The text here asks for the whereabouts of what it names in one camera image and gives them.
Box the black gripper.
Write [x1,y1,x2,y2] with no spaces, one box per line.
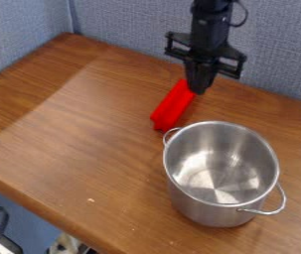
[165,11,247,94]

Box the red plastic block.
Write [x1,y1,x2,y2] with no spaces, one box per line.
[151,79,196,132]

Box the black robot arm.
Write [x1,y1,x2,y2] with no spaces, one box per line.
[165,0,248,94]

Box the stainless steel pot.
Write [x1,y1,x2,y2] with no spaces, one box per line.
[164,121,287,227]

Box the pale object under table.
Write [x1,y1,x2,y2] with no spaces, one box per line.
[46,233,98,254]

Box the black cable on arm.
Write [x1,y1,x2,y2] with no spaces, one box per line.
[228,0,250,29]

